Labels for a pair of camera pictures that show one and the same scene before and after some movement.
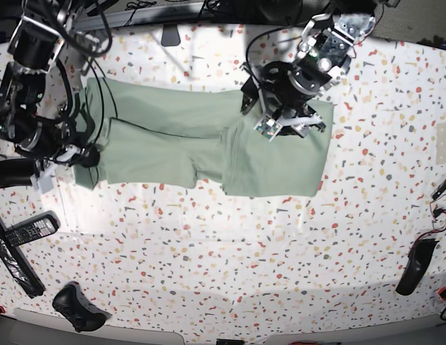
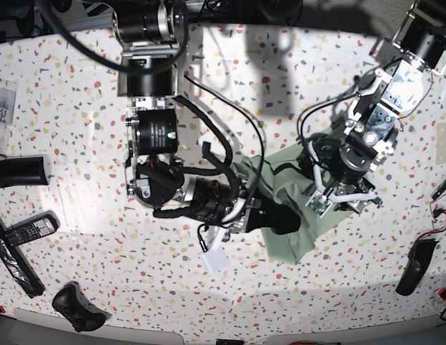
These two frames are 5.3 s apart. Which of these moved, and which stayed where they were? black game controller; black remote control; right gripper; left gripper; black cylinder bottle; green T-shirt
Moved: green T-shirt; left gripper; right gripper
Stayed: black remote control; black game controller; black cylinder bottle
